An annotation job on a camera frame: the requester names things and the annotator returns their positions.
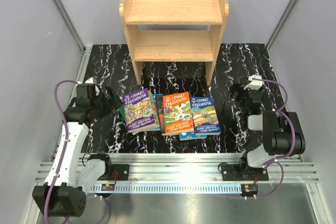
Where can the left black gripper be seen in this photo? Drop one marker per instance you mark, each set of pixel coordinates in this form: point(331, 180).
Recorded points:
point(109, 104)

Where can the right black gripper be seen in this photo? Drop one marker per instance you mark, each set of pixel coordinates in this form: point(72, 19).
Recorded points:
point(238, 88)

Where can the green back-cover Treehouse book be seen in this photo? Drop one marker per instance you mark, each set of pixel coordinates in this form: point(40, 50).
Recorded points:
point(122, 112)

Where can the purple 52-Storey Treehouse book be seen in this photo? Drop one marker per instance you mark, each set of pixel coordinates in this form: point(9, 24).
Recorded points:
point(138, 111)

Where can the blue 91-Storey Treehouse book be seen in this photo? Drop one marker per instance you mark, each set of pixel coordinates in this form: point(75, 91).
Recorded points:
point(204, 116)

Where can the orange 78-Storey Treehouse book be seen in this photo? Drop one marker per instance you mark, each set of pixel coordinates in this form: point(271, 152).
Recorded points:
point(177, 114)

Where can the blue back-cover Treehouse book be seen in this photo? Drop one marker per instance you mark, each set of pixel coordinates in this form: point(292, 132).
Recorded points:
point(191, 136)

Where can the green 65-Storey Treehouse book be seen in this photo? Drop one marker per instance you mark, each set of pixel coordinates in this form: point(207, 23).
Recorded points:
point(154, 107)

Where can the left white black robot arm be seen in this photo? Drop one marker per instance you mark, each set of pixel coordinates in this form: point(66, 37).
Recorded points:
point(64, 191)

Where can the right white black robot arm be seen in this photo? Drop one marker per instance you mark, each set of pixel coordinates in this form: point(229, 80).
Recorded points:
point(281, 133)

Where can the black marble pattern mat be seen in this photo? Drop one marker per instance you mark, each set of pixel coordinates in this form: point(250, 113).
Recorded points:
point(112, 67)

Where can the light blue Treehouse book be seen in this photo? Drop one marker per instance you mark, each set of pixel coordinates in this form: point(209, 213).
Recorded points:
point(157, 97)

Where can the dark Tale of Two Cities book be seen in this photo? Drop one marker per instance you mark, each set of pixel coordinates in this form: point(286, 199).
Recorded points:
point(159, 110)

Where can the wooden two-tier shelf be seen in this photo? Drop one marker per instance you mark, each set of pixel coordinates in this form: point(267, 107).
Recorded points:
point(174, 30)

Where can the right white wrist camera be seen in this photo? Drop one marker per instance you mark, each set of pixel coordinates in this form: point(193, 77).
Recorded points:
point(255, 83)

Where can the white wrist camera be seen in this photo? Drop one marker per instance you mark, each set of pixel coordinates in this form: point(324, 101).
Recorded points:
point(255, 83)
point(93, 81)

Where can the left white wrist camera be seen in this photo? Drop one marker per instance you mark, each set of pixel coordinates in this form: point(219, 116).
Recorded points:
point(93, 81)

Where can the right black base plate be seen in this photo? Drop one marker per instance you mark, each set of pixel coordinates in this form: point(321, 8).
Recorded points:
point(233, 172)

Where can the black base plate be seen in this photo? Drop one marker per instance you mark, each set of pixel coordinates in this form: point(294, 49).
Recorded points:
point(120, 172)
point(233, 172)

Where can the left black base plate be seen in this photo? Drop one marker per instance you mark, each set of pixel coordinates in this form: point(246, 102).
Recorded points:
point(120, 172)

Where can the slotted cable duct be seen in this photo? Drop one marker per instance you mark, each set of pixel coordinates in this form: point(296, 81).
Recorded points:
point(126, 188)

